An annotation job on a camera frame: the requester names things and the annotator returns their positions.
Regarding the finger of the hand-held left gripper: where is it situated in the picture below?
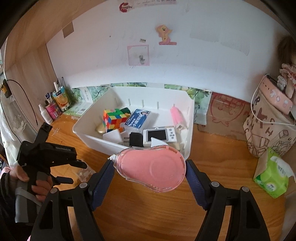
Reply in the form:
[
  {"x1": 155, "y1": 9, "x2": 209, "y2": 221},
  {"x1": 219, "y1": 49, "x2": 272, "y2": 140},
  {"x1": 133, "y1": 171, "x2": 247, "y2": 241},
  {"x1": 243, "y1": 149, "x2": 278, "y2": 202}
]
[
  {"x1": 69, "y1": 159, "x2": 88, "y2": 169},
  {"x1": 52, "y1": 176, "x2": 73, "y2": 185}
]

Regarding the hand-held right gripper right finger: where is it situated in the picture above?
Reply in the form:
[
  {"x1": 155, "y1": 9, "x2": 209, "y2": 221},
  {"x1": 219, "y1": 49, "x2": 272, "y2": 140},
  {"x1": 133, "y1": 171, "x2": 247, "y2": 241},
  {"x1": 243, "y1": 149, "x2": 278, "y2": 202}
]
[{"x1": 186, "y1": 159, "x2": 270, "y2": 241}]

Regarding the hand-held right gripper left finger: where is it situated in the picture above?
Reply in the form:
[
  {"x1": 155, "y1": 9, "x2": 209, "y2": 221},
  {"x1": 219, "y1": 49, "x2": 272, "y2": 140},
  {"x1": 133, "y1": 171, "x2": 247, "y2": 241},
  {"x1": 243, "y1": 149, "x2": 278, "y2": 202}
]
[{"x1": 31, "y1": 160, "x2": 115, "y2": 241}]

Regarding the gold round compact case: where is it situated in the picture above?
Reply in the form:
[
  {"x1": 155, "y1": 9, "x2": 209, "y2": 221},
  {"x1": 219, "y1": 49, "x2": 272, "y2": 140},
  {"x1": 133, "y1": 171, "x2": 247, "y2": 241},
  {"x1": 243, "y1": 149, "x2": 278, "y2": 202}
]
[{"x1": 95, "y1": 122, "x2": 107, "y2": 135}]

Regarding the white charger cube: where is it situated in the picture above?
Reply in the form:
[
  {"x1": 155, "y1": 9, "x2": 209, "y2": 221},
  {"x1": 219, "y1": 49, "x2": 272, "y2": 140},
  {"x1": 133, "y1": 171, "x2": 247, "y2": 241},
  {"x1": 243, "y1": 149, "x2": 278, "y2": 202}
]
[{"x1": 102, "y1": 129, "x2": 130, "y2": 146}]

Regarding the correction tape dispenser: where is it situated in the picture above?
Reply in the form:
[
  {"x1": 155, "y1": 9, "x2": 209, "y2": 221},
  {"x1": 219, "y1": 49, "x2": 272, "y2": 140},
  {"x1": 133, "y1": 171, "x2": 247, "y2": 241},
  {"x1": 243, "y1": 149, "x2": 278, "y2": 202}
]
[{"x1": 108, "y1": 143, "x2": 187, "y2": 193}]

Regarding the black car key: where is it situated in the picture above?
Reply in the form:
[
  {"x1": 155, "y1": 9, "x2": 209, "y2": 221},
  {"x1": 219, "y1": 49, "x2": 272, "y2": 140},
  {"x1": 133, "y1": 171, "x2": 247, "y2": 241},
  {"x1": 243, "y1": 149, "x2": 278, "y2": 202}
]
[{"x1": 129, "y1": 132, "x2": 144, "y2": 148}]

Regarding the multicoloured puzzle cube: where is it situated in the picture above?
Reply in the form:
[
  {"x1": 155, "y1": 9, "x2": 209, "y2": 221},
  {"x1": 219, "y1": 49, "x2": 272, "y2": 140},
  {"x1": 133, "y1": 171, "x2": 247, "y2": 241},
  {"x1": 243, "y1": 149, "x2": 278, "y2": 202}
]
[{"x1": 102, "y1": 108, "x2": 128, "y2": 131}]

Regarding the small white camera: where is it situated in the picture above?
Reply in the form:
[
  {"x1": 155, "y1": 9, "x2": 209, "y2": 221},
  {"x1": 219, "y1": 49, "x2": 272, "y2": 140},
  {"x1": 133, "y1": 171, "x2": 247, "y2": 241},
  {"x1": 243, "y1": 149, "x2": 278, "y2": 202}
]
[{"x1": 143, "y1": 126, "x2": 175, "y2": 148}]

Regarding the pink toy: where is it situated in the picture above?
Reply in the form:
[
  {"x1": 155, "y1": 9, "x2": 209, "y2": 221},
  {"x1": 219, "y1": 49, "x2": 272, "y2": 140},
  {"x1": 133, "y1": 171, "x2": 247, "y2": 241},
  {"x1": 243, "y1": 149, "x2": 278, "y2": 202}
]
[{"x1": 170, "y1": 106, "x2": 187, "y2": 132}]

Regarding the blue label clear card box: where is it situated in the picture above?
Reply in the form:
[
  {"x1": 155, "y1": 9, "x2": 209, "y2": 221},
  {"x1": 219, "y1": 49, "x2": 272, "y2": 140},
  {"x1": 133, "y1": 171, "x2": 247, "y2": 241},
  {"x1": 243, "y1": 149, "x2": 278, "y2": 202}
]
[{"x1": 124, "y1": 109, "x2": 152, "y2": 129}]

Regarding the white plastic bin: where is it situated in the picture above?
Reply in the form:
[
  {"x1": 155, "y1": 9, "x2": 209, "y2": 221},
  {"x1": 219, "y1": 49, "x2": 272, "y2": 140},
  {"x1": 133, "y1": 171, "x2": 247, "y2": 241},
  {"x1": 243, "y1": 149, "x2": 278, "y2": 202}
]
[{"x1": 72, "y1": 86, "x2": 195, "y2": 161}]

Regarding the person's left hand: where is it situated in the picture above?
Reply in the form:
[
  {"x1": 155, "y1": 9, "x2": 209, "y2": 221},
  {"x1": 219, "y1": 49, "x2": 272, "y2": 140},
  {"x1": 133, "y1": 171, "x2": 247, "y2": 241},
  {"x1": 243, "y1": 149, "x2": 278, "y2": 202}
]
[{"x1": 10, "y1": 165, "x2": 53, "y2": 202}]

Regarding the small clear plastic box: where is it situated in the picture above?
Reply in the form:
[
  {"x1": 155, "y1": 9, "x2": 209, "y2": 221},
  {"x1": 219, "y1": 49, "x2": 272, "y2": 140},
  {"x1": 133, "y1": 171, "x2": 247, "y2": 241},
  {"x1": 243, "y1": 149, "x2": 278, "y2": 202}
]
[{"x1": 77, "y1": 167, "x2": 97, "y2": 184}]

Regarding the white spray bottle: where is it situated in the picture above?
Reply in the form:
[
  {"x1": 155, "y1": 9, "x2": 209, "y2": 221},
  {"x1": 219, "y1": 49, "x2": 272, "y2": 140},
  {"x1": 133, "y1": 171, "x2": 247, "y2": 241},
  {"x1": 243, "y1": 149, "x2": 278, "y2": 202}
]
[{"x1": 38, "y1": 104, "x2": 53, "y2": 125}]

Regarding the white lace curtain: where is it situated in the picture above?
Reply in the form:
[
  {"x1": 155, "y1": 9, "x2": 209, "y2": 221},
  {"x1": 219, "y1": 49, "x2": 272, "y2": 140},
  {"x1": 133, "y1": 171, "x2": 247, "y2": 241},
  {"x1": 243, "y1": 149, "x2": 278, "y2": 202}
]
[{"x1": 0, "y1": 93, "x2": 36, "y2": 161}]

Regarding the red can pen holder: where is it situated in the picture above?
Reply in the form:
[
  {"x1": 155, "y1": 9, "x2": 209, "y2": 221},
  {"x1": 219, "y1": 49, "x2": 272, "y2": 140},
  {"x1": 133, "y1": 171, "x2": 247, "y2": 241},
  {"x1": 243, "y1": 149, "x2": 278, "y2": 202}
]
[{"x1": 45, "y1": 103, "x2": 62, "y2": 119}]

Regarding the orange juice carton holder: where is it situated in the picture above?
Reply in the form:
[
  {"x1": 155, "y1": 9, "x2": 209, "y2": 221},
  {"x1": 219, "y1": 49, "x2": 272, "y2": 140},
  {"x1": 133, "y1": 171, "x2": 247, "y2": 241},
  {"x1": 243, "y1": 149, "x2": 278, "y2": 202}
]
[{"x1": 52, "y1": 85, "x2": 70, "y2": 111}]

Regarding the brown cartoon cardboard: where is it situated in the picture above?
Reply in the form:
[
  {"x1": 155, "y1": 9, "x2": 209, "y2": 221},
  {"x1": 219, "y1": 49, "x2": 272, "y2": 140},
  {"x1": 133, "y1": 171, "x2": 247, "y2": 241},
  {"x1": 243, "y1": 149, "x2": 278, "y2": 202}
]
[{"x1": 205, "y1": 91, "x2": 252, "y2": 142}]

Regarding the yellow brown hanging pouch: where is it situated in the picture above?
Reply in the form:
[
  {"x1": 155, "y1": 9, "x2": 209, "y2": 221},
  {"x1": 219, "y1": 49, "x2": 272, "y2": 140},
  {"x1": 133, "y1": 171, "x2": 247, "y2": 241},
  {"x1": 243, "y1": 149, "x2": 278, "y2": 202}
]
[{"x1": 0, "y1": 80, "x2": 12, "y2": 98}]

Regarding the green tissue pack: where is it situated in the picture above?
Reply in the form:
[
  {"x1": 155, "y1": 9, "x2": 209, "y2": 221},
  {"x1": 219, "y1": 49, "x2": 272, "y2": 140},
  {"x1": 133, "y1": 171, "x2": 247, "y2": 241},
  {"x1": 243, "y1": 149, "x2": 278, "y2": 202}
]
[{"x1": 253, "y1": 148, "x2": 293, "y2": 199}]

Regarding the letter print fabric bag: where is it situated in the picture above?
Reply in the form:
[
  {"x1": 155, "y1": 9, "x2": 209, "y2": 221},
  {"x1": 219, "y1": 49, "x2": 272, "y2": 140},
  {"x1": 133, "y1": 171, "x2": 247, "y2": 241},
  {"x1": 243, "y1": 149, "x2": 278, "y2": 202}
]
[{"x1": 242, "y1": 90, "x2": 296, "y2": 158}]

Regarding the pink case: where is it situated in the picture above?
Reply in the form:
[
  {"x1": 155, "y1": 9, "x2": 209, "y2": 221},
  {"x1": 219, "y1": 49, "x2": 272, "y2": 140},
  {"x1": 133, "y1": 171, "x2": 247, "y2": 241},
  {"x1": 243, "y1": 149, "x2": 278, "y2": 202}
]
[{"x1": 256, "y1": 76, "x2": 293, "y2": 114}]

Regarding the brown haired doll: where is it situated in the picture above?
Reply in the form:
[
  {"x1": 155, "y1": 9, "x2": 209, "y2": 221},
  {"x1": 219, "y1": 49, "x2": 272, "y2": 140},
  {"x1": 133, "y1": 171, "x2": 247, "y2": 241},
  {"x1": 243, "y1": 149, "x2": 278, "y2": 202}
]
[{"x1": 277, "y1": 35, "x2": 296, "y2": 98}]

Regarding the black cable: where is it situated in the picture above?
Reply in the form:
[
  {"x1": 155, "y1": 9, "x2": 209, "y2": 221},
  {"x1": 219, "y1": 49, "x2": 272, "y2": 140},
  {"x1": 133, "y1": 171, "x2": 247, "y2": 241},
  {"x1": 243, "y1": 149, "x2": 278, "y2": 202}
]
[{"x1": 6, "y1": 80, "x2": 39, "y2": 127}]

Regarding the pink square wall sticker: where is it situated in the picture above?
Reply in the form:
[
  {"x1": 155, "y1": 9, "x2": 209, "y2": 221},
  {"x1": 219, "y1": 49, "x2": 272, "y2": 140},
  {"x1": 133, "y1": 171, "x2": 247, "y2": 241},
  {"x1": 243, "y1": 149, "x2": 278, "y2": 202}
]
[{"x1": 127, "y1": 44, "x2": 150, "y2": 67}]

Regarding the yellow pony wall sticker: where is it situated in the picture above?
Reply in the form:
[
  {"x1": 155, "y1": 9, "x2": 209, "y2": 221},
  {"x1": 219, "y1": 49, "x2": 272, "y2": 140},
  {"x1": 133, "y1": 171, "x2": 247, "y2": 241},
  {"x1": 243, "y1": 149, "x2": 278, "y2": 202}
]
[{"x1": 157, "y1": 24, "x2": 178, "y2": 46}]

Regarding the red wall sticker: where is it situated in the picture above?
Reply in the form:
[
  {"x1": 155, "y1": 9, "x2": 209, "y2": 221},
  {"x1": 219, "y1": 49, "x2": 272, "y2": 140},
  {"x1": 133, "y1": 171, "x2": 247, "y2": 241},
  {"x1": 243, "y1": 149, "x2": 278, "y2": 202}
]
[{"x1": 119, "y1": 2, "x2": 134, "y2": 12}]

